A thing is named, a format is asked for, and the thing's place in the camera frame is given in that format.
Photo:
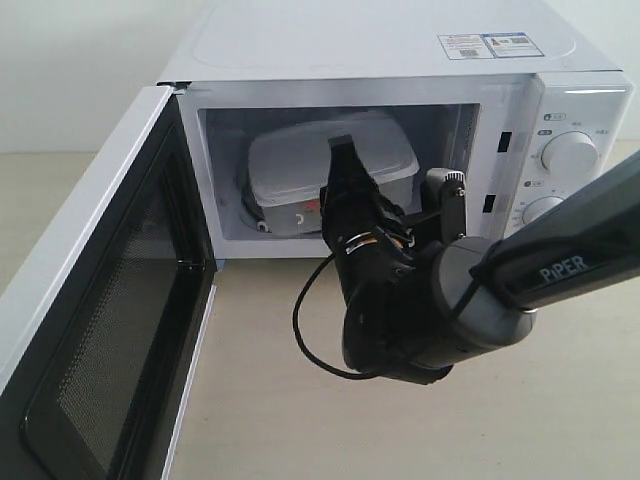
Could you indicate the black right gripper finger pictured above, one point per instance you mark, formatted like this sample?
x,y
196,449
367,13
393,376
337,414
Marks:
x,y
346,171

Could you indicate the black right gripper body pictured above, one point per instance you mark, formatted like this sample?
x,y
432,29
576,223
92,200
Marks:
x,y
364,230

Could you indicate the white plastic lidded container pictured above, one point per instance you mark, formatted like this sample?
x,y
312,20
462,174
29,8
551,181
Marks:
x,y
379,141

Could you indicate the white microwave door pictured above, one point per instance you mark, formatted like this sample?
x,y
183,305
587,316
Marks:
x,y
101,325

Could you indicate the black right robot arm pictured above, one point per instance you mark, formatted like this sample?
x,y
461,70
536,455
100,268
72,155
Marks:
x,y
417,307

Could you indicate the white microwave oven body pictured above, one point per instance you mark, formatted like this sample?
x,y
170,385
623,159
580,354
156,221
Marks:
x,y
248,68

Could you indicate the glass turntable plate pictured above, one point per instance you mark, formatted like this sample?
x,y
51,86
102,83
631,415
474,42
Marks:
x,y
247,200

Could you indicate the lower white control knob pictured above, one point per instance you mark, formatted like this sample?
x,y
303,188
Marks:
x,y
534,214

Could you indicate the white control knob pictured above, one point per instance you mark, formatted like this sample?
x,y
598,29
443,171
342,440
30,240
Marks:
x,y
534,214
570,154

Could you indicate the blue white warning sticker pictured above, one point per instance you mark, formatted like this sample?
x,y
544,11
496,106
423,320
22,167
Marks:
x,y
489,46

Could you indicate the upper white control knob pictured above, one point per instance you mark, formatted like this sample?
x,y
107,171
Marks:
x,y
570,154

